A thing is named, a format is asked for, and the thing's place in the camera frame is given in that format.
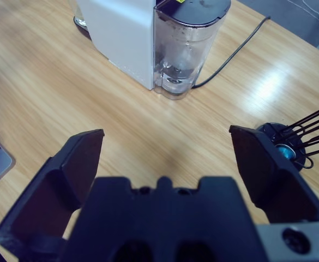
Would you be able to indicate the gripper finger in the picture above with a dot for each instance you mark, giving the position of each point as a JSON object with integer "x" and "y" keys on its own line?
{"x": 53, "y": 191}
{"x": 271, "y": 185}

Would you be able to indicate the white capsule coffee machine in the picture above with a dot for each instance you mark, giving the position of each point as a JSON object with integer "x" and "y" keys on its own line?
{"x": 121, "y": 35}

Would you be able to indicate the black capsule stand with rods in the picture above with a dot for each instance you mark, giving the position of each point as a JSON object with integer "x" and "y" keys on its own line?
{"x": 271, "y": 129}

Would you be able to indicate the clear water tank black lid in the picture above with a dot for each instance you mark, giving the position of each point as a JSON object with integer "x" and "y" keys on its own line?
{"x": 186, "y": 54}

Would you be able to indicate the metal drip tray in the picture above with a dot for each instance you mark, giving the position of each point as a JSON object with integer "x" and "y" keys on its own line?
{"x": 83, "y": 29}

